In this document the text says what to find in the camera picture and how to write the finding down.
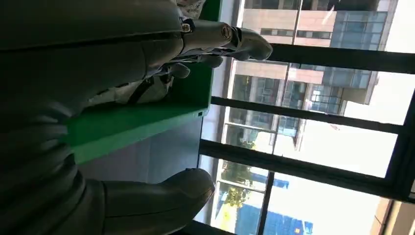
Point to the dark window frame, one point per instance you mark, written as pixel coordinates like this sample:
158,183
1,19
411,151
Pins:
324,56

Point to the white parcel bag red print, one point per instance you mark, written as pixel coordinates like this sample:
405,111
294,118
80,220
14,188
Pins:
155,90

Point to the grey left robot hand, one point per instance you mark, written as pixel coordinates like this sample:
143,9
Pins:
81,48

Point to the beige building outside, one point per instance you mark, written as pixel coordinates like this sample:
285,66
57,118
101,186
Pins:
275,22

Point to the green plastic crate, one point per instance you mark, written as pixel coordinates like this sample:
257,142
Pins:
129,129

